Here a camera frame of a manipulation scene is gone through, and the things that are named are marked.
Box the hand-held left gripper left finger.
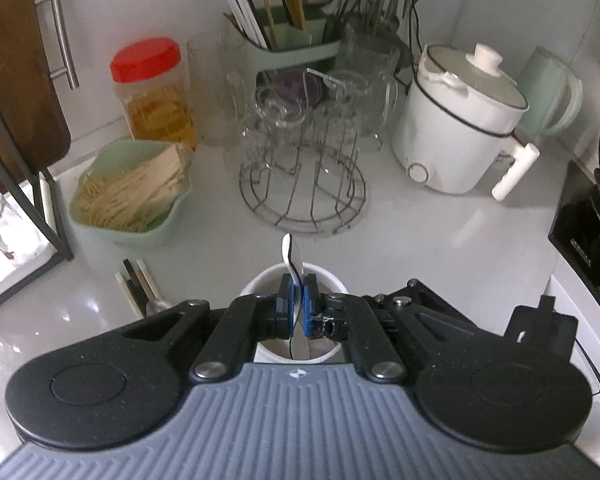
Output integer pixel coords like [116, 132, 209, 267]
[121, 275, 297, 382]

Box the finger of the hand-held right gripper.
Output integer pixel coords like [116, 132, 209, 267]
[375, 279, 481, 333]

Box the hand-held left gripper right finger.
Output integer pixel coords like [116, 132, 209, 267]
[302, 273, 481, 382]

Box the white ceramic utensil pot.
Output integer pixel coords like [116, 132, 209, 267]
[239, 263, 350, 367]

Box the tan wooden chopstick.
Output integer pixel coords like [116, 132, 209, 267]
[136, 258, 160, 302]

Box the black chopstick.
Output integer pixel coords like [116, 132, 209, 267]
[129, 261, 155, 307]
[122, 259, 151, 311]

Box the white chopstick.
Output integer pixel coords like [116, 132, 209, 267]
[115, 272, 147, 319]

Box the black induction cooktop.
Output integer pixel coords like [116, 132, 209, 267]
[547, 157, 600, 293]

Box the green plastic bowl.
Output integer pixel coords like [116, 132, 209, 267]
[69, 139, 194, 247]

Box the white electric cooker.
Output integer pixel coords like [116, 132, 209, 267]
[392, 42, 541, 201]

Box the pile of wooden sticks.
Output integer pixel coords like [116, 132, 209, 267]
[75, 142, 193, 233]

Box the purple cup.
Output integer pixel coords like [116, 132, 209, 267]
[275, 72, 327, 104]

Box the clear glass pitcher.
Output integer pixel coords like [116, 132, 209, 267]
[337, 35, 401, 153]

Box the tall clear glass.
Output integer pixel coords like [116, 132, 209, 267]
[186, 34, 246, 147]

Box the green electric kettle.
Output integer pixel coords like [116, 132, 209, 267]
[517, 46, 583, 137]

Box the green chopstick holder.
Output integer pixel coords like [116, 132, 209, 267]
[223, 5, 342, 91]

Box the black metal dish rack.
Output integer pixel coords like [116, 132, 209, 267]
[0, 57, 75, 261]

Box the white drain tray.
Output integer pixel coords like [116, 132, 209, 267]
[0, 177, 56, 306]

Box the red-lidded plastic jar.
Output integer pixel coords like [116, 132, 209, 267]
[110, 37, 199, 151]

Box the bundle of upright chopsticks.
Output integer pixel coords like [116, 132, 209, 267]
[212, 0, 308, 51]

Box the brown wooden cutting board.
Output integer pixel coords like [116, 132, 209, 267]
[0, 0, 72, 168]

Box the metal wire cup rack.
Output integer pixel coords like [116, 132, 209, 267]
[237, 110, 368, 235]

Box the black power cable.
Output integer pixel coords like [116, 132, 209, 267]
[407, 0, 433, 86]

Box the metal cabinet handle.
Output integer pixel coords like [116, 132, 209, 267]
[35, 0, 80, 90]

